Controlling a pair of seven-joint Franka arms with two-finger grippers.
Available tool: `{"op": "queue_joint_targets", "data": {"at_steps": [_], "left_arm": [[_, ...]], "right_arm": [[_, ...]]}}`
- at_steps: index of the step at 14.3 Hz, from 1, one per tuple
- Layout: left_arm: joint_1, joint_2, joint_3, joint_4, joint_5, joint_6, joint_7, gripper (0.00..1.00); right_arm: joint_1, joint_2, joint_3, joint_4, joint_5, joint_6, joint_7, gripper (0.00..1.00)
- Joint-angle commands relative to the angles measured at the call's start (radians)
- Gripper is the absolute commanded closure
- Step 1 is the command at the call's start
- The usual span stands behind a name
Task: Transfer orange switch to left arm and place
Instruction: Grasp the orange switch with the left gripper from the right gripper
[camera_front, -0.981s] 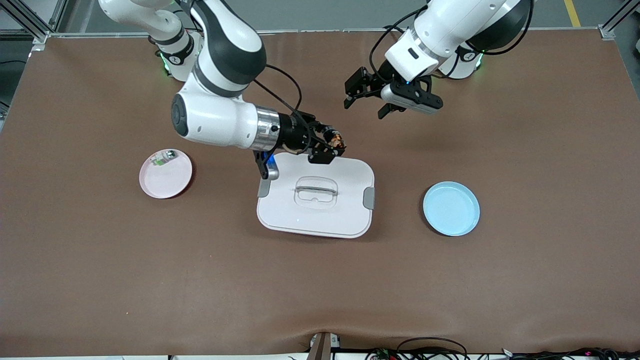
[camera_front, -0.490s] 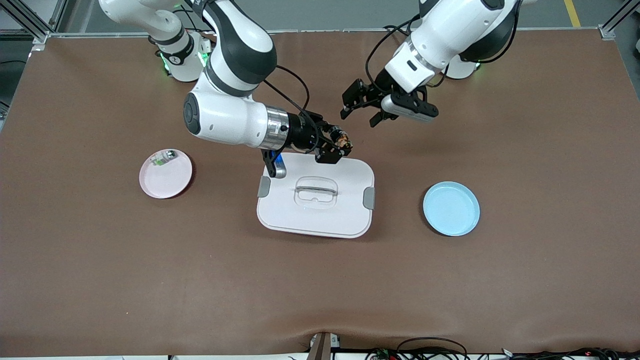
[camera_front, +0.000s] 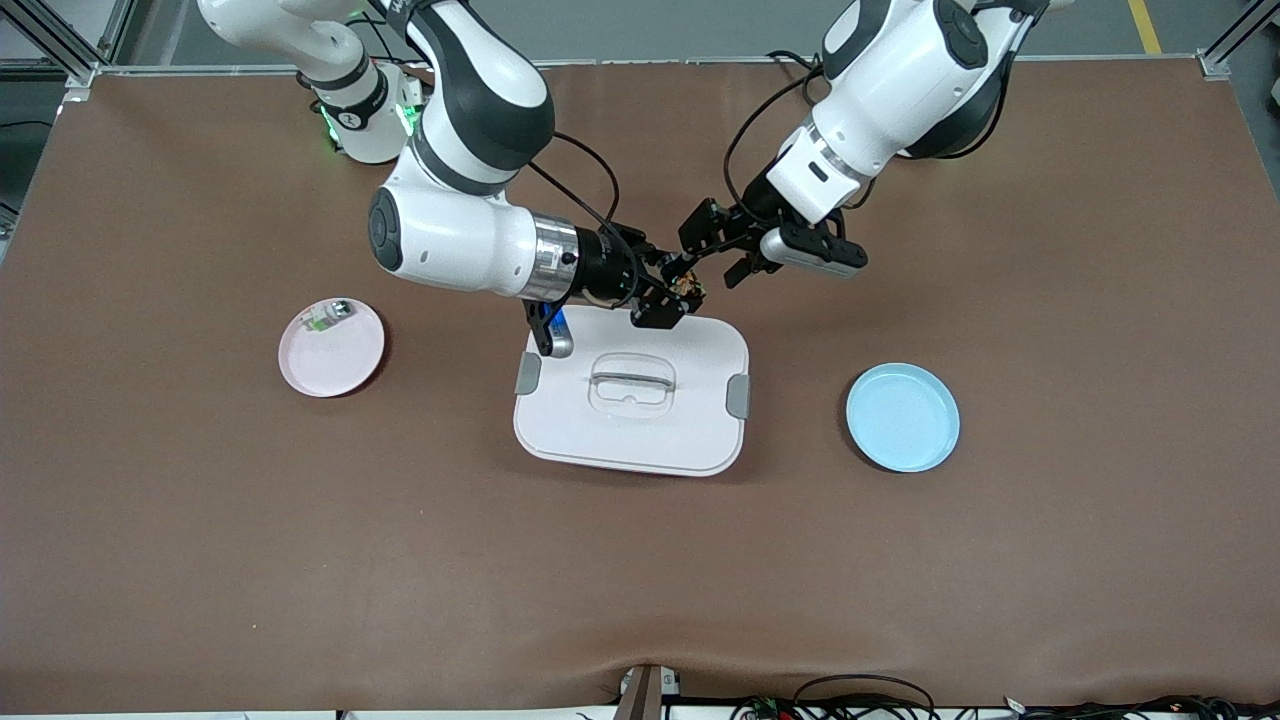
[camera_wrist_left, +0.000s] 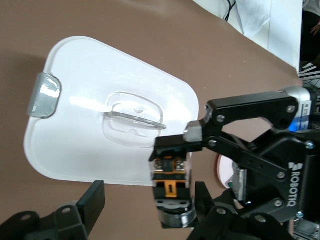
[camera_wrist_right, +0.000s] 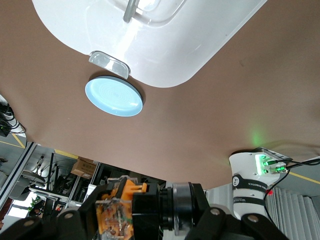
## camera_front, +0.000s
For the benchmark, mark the pinkish white round plate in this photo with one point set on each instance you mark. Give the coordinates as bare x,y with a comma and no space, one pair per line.
330,360

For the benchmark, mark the metal table edge bracket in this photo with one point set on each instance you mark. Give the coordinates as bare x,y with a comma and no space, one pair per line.
645,695

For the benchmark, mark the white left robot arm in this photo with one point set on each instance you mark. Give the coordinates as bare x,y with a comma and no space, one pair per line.
900,80

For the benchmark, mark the green and white switch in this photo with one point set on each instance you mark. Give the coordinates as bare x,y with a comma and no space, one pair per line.
322,318

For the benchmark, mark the silver table edge rail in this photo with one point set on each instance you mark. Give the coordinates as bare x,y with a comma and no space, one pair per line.
650,62

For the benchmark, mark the orange and black switch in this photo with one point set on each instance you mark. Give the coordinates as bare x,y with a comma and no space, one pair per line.
690,288

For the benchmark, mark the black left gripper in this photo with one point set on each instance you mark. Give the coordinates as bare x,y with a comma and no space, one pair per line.
748,213

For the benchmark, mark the white lidded storage box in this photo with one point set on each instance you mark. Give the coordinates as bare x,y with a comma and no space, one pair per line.
630,430

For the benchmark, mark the aluminium frame profile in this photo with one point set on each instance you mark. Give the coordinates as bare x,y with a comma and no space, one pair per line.
1225,50
55,40

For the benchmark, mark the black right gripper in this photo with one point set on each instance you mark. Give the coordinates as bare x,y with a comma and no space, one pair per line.
604,272

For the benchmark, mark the light blue round plate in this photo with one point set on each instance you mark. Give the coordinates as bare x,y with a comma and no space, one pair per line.
903,420

